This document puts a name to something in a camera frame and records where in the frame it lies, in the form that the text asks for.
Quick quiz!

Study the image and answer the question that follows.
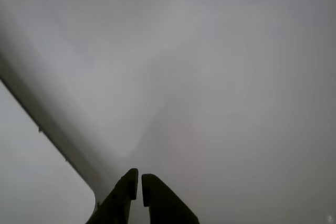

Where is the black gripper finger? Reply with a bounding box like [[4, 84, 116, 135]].
[[141, 173, 200, 224], [85, 168, 139, 224]]

